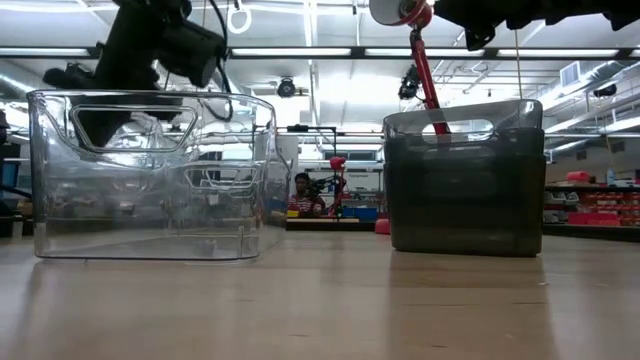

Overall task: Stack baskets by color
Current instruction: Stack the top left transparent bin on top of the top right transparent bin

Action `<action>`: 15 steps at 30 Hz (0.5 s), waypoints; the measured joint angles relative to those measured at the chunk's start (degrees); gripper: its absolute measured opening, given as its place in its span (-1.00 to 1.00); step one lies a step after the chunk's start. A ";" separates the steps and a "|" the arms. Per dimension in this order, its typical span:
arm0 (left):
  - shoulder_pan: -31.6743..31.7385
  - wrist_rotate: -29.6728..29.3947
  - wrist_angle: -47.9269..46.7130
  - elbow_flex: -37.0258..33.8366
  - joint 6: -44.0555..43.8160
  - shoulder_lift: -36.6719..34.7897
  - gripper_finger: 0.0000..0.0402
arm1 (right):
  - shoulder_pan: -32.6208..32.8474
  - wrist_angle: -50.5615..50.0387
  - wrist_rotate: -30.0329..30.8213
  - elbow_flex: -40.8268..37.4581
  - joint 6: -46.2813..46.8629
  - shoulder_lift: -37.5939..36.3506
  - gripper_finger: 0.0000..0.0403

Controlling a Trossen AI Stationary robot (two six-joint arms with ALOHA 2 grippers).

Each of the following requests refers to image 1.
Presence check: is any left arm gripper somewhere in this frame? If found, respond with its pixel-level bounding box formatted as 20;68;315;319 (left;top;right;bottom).
74;9;184;147

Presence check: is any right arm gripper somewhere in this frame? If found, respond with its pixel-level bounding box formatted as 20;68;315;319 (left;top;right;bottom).
433;0;551;30

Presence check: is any clear plastic bin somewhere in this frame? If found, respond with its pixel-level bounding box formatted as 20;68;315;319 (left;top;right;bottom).
27;89;292;262

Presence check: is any smoky grey plastic bin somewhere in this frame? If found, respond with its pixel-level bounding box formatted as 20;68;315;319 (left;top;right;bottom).
383;127;548;259
382;98;546;151

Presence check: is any red desk lamp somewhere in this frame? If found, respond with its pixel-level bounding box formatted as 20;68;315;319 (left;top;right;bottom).
368;0;451;235

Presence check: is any white ceiling pipe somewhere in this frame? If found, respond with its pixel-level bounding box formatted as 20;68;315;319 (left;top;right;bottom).
303;0;321;119

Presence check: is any round black ceiling device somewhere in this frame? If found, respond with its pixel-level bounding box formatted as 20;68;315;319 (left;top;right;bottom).
276;77;297;99

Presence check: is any red articulated stand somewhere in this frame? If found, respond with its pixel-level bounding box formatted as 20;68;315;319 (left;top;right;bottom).
327;156;349;217

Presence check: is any person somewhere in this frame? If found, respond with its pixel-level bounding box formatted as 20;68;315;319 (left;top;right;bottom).
288;172;327;217

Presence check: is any blue storage bin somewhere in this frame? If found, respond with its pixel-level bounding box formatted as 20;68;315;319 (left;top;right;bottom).
342;206;379;221

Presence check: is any red parts bin rack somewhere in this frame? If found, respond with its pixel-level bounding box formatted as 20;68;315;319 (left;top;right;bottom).
543;184;640;239

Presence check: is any dark background bench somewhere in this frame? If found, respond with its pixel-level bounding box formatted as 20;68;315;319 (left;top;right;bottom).
285;217;376;232

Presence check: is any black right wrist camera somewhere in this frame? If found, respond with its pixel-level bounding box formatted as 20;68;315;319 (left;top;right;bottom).
464;24;497;52

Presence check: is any thin hanging cable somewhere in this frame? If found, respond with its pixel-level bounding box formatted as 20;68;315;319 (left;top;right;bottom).
514;29;524;100

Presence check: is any black ceiling-mounted camera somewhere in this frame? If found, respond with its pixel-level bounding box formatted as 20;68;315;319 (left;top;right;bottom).
398;64;421;100

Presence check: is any grey duct air vent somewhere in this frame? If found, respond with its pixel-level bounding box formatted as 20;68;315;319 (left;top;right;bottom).
559;60;582;89

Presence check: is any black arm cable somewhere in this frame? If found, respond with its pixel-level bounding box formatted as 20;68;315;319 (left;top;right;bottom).
202;0;235;122

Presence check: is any white hanging ring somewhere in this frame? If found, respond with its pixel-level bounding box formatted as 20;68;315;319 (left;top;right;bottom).
227;0;254;35

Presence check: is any black overhead bracket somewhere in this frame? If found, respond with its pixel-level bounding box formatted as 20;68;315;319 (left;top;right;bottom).
277;124;339;159

